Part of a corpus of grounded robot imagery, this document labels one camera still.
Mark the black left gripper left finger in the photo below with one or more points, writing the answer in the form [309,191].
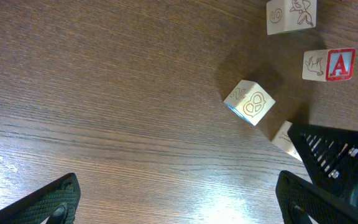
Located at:
[56,202]

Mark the wooden block green side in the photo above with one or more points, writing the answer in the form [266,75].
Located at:
[289,15]

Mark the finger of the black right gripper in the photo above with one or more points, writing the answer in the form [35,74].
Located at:
[330,156]

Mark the red letter A block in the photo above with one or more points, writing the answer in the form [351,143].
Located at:
[328,65]

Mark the wooden block blue letter side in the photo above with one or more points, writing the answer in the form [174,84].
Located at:
[283,141]

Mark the wooden pretzel block blue side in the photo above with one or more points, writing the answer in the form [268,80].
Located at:
[249,101]

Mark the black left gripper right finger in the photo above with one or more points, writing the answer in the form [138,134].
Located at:
[301,202]

